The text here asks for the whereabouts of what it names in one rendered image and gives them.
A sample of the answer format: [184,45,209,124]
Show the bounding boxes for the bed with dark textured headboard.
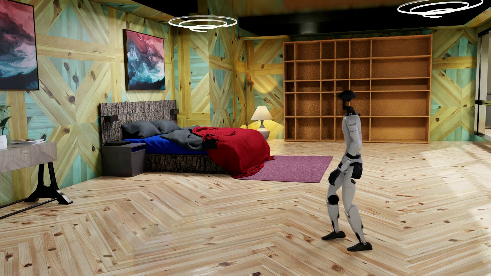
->
[99,100,274,179]

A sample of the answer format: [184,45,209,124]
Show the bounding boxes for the red blanket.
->
[192,126,275,179]

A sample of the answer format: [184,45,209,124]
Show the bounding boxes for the white table lamp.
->
[251,106,274,130]

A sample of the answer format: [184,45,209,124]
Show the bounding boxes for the purple rug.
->
[238,155,334,184]

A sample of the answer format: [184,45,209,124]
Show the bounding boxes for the dark grey duvet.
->
[160,125,218,151]

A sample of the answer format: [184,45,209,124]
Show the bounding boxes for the dark grey pillow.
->
[121,120,162,140]
[150,119,182,135]

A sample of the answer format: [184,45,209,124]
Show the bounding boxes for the white humanoid robot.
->
[321,90,373,252]

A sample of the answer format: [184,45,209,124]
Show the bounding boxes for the large wooden bookshelf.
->
[283,34,433,144]

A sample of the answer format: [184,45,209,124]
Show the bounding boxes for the dark grey nightstand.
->
[102,142,147,178]

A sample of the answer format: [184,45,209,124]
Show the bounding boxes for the red and blue abstract painting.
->
[123,29,166,92]
[0,0,40,91]

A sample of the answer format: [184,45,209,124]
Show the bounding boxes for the grey console table black legs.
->
[0,141,73,220]

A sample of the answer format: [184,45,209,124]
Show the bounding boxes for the green potted plant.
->
[0,105,12,150]

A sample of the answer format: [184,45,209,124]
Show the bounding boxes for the white ring ceiling light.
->
[168,15,238,33]
[397,0,484,18]

